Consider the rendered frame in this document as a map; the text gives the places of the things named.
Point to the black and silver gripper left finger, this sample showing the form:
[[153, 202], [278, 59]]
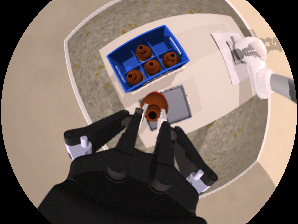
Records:
[[89, 139]]

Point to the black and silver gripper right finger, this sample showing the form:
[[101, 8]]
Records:
[[189, 161]]

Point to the blue plastic crate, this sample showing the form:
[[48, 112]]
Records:
[[158, 39]]

